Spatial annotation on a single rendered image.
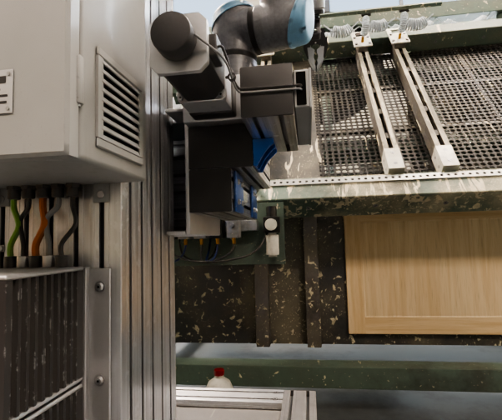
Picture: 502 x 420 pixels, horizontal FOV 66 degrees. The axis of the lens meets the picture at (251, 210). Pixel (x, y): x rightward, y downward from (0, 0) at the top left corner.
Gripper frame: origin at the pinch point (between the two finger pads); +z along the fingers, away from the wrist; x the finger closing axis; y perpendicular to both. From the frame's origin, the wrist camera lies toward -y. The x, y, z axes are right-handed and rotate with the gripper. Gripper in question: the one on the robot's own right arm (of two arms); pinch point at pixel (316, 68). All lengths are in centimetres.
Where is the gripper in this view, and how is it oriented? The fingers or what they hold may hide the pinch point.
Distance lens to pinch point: 158.9
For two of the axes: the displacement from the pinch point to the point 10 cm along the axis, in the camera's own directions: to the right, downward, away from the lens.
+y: 1.2, -4.0, 9.1
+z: 0.9, 9.2, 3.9
